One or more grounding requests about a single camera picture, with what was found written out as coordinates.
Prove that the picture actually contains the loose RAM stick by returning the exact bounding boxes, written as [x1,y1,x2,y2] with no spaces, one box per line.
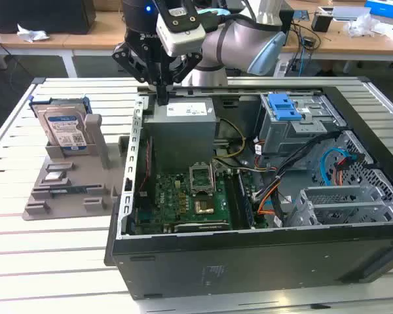
[48,185,104,194]

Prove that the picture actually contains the wooden desk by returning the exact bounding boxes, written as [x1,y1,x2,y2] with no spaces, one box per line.
[280,0,393,75]
[0,9,127,78]

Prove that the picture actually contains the black RAM slot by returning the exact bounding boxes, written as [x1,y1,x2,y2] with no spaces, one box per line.
[225,171,236,230]
[231,171,246,230]

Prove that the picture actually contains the blue cardboard box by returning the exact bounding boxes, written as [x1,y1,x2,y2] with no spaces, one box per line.
[363,0,393,17]

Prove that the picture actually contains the thin red wire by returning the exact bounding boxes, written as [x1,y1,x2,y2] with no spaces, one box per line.
[140,135,153,197]

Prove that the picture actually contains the silver CPU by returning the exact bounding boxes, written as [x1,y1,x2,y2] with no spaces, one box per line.
[44,172,67,183]

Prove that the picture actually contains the yellow wires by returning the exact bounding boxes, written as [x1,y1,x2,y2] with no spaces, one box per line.
[215,117,246,161]

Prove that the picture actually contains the grey and white wire bundle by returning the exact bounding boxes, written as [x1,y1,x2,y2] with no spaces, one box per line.
[212,156,278,174]

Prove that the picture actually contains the green motherboard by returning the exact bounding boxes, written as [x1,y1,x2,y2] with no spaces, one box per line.
[136,160,259,235]

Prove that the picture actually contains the black PC case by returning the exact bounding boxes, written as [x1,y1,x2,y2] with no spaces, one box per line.
[103,77,393,301]

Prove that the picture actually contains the large black box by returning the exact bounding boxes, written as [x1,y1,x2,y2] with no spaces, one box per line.
[0,0,96,35]

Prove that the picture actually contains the hard disk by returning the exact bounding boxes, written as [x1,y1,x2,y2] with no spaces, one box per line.
[28,96,92,152]

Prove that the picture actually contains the black cable bundle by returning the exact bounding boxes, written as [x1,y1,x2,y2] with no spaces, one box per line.
[270,130,345,226]

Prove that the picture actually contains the metal socket cover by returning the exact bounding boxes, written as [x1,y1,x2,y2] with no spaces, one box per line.
[188,160,216,197]

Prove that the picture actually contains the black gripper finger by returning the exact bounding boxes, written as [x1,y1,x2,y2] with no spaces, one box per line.
[112,41,164,106]
[162,51,203,106]

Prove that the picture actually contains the grey metal disk bay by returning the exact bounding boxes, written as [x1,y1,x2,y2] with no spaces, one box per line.
[294,186,393,226]

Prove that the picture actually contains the CPU socket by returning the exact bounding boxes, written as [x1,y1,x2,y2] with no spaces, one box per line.
[192,194,219,217]

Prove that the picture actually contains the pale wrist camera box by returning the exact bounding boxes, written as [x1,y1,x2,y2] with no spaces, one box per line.
[152,0,206,57]

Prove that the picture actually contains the clear plastic bags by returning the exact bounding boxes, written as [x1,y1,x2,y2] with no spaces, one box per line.
[342,14,381,37]

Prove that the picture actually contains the blue data wire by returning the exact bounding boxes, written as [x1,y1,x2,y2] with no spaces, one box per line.
[320,147,364,188]

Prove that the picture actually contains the grey metal drive cage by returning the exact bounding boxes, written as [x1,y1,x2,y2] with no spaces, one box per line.
[257,92,348,157]

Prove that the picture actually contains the orange disk power wire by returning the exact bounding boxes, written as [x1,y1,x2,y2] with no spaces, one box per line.
[333,156,348,188]

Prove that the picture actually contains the crumpled white paper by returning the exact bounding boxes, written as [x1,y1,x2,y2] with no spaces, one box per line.
[16,22,50,43]

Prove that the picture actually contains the grey power supply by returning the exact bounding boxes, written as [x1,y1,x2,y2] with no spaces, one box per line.
[143,96,221,171]

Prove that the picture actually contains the small black box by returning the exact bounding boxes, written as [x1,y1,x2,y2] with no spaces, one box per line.
[310,12,332,33]

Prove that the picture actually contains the black graphics card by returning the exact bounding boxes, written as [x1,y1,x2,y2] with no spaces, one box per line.
[163,220,232,234]

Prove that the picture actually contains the orange and yellow wire bundle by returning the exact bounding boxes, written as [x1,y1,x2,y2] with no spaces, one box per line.
[253,176,284,218]

